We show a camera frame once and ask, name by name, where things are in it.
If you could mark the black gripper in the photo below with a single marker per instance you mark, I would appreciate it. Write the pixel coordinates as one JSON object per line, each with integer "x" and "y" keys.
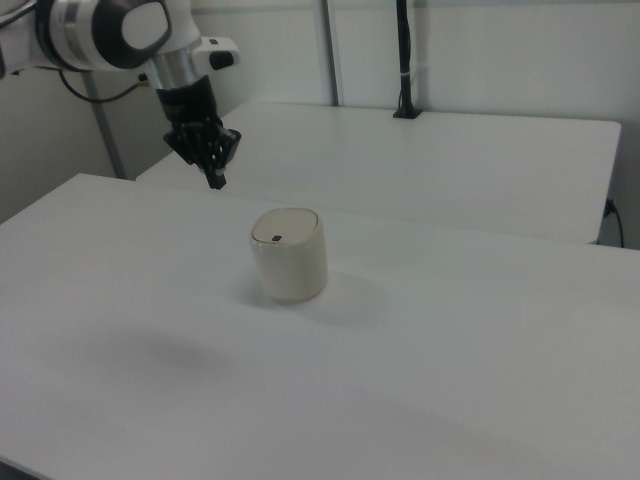
{"x": 187, "y": 105}

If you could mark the cream trash bin lid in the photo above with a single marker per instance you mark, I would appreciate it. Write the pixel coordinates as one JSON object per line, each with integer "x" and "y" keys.
{"x": 287, "y": 226}

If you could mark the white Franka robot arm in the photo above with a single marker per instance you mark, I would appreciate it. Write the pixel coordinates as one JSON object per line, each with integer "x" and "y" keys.
{"x": 95, "y": 35}

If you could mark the cream plastic trash bin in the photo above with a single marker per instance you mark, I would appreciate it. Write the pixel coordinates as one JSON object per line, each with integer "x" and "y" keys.
{"x": 292, "y": 272}

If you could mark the white side table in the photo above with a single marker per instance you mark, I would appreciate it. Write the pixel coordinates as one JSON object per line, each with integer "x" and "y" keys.
{"x": 425, "y": 160}

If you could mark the grey metal frame post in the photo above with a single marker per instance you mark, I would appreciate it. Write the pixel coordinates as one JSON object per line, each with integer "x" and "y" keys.
{"x": 106, "y": 135}

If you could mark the grey partition frame post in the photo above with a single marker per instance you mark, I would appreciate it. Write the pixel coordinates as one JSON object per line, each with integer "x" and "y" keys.
{"x": 332, "y": 50}

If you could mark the black camera pole with clamp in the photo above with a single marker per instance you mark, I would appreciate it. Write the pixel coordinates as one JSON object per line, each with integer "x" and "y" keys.
{"x": 405, "y": 60}

